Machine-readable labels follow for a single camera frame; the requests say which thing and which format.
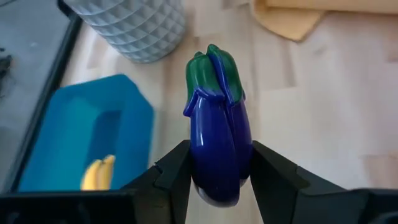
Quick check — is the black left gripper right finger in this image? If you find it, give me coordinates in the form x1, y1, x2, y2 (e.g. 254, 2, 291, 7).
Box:
249, 139, 398, 224

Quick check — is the teal plastic tupperware container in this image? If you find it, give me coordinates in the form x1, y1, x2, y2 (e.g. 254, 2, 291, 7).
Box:
17, 73, 155, 193

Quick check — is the potted succulent in patterned pot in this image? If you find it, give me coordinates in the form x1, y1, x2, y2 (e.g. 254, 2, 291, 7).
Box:
63, 0, 187, 65

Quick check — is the orange waffle cloth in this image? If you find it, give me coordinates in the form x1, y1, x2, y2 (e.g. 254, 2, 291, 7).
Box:
250, 0, 398, 43

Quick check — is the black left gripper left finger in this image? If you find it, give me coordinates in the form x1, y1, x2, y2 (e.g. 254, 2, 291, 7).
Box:
0, 139, 192, 224

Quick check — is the large yellow toy banana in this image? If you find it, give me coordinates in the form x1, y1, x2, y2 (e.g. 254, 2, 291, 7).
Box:
80, 154, 116, 192

